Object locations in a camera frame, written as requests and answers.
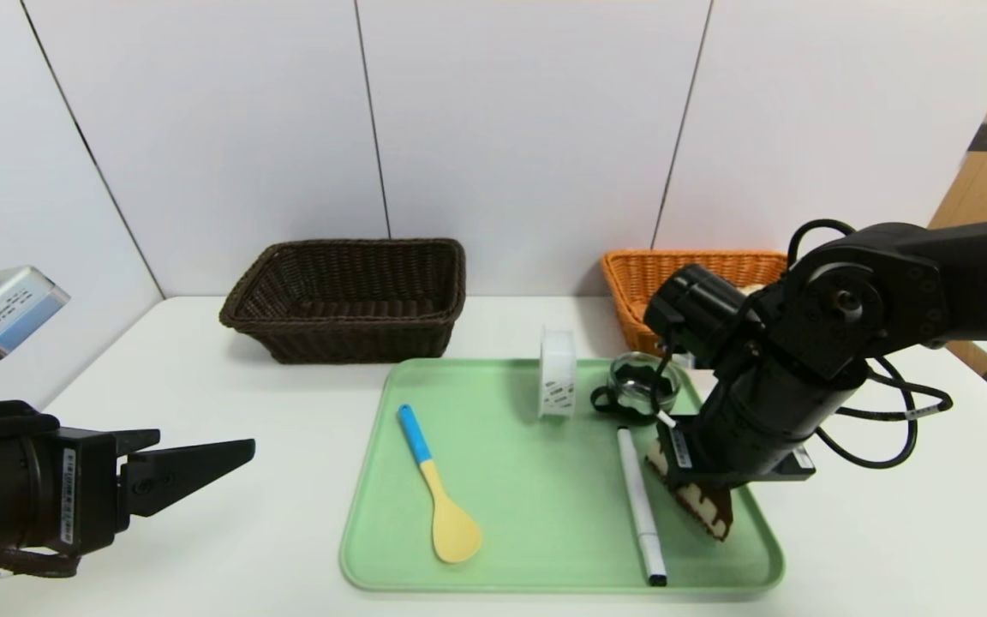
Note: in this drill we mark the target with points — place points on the white marker pen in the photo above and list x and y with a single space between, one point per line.
639 506

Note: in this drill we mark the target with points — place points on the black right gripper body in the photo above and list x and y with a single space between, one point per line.
687 452

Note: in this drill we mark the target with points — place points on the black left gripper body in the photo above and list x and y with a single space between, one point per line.
82 494

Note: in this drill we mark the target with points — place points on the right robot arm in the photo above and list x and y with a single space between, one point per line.
888 291

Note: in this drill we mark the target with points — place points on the dark brown wicker basket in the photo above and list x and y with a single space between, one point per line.
348 343

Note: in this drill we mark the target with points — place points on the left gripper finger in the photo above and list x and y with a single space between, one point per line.
135 439
168 476

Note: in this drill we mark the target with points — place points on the grey plaque on cabinet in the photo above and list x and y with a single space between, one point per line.
984 137

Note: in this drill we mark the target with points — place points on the white tape roll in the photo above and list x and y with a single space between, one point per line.
557 377

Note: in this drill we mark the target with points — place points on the chocolate blueberry cake slice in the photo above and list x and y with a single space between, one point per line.
708 510

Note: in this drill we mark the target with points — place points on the orange wicker basket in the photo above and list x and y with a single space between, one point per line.
631 291

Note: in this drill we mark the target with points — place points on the blue and yellow spoon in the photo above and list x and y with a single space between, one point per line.
455 531

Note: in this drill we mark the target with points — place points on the light green plastic tray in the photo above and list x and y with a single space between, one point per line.
493 403

